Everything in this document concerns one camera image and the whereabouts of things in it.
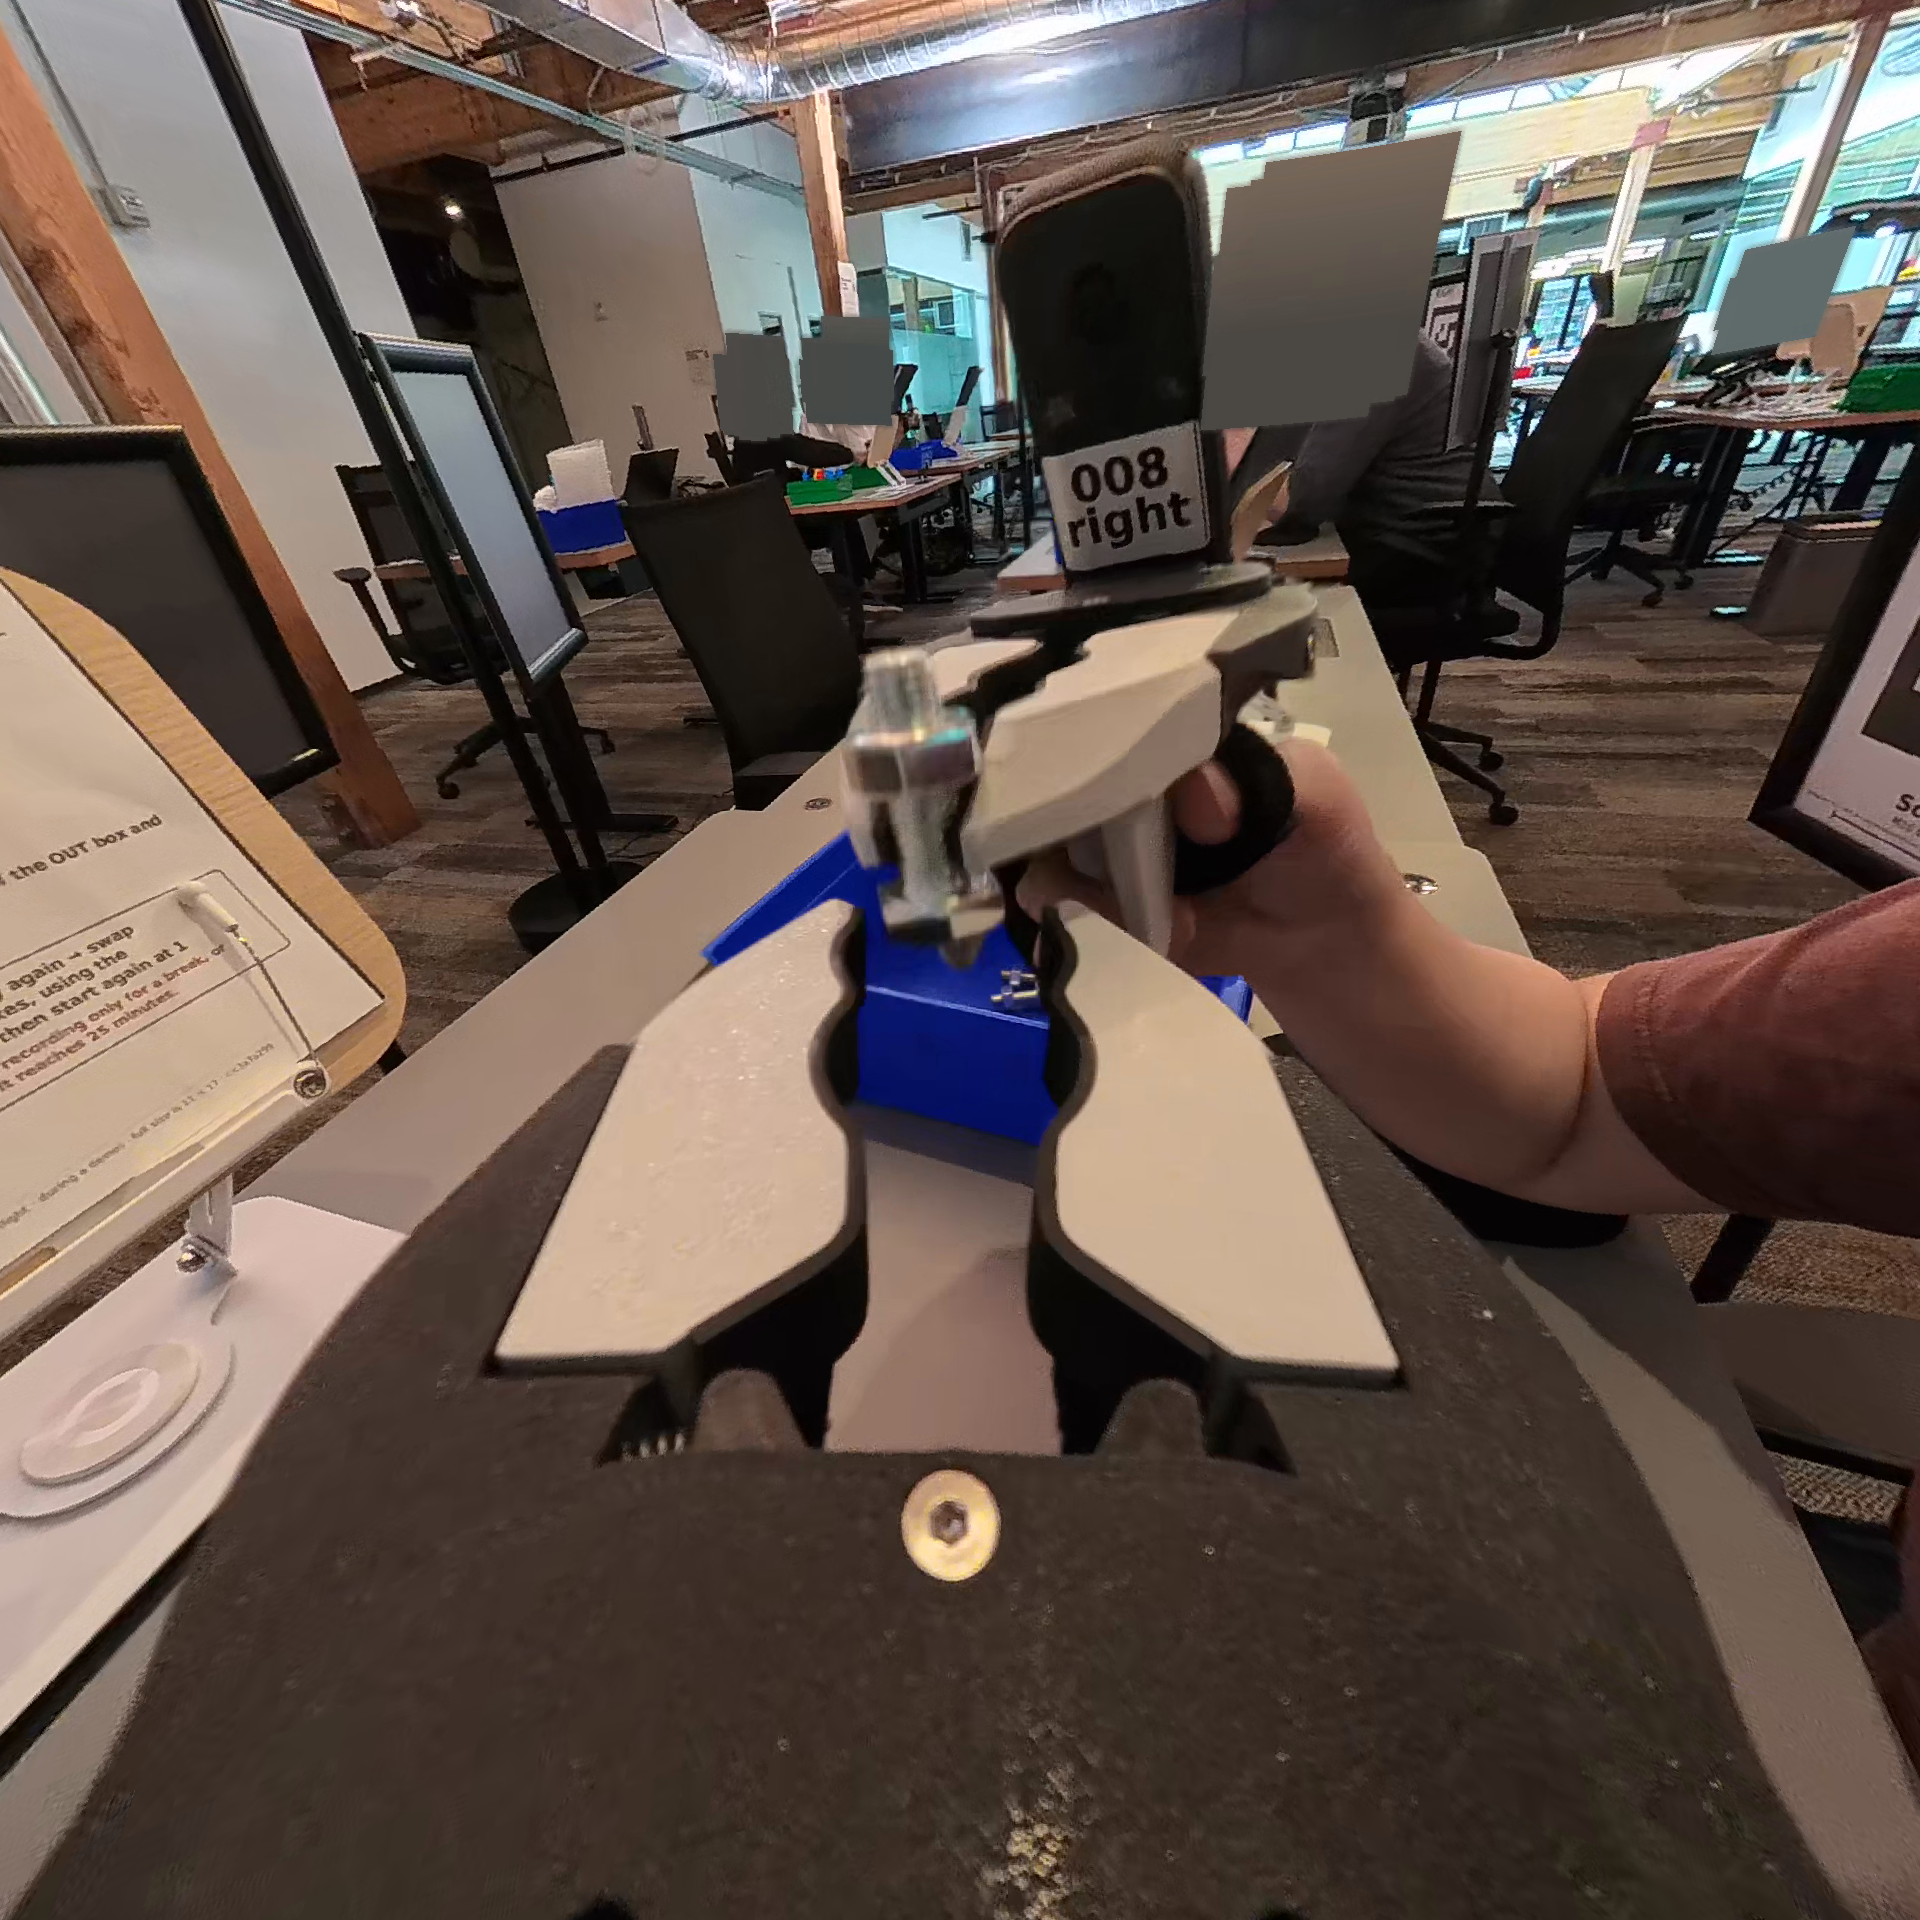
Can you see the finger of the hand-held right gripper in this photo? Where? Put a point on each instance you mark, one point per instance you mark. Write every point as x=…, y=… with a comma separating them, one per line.
x=989, y=668
x=1096, y=735

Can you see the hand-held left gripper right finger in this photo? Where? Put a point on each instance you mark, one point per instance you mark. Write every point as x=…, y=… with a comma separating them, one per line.
x=1213, y=1185

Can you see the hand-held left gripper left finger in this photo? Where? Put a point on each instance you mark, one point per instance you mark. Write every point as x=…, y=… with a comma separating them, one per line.
x=705, y=1185

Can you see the silver hex nut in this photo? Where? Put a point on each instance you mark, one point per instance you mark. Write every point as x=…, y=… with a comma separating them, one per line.
x=907, y=761

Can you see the blue plastic bin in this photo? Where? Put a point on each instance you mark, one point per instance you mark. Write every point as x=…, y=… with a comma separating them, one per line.
x=944, y=1050
x=581, y=528

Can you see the person's right forearm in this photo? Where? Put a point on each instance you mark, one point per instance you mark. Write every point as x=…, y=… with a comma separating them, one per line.
x=1651, y=1066

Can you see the person's right hand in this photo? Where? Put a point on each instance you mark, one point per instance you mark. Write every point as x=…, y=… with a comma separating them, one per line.
x=1305, y=914

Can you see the white stand base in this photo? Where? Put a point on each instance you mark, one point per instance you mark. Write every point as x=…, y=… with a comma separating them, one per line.
x=1300, y=730
x=284, y=1349

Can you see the black office chair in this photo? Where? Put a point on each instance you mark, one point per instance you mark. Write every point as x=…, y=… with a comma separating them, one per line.
x=1575, y=464
x=399, y=585
x=751, y=629
x=1642, y=503

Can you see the light wooden board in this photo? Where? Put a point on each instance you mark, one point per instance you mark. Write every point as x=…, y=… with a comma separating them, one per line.
x=241, y=780
x=1261, y=503

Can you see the white bag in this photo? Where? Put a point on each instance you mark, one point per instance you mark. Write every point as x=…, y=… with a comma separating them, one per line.
x=581, y=474

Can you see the black floor pole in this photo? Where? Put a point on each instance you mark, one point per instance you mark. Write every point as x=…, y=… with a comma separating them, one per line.
x=359, y=376

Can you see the grey waste bin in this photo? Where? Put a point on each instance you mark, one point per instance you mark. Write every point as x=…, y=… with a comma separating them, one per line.
x=1808, y=578

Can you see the black framed sign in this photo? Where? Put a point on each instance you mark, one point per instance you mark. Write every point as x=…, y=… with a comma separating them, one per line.
x=149, y=599
x=1875, y=721

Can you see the brown wooden post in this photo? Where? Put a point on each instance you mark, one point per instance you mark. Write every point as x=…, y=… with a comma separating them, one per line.
x=164, y=451
x=821, y=195

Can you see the silver ventilation duct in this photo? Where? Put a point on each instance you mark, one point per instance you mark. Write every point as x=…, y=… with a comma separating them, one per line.
x=721, y=52

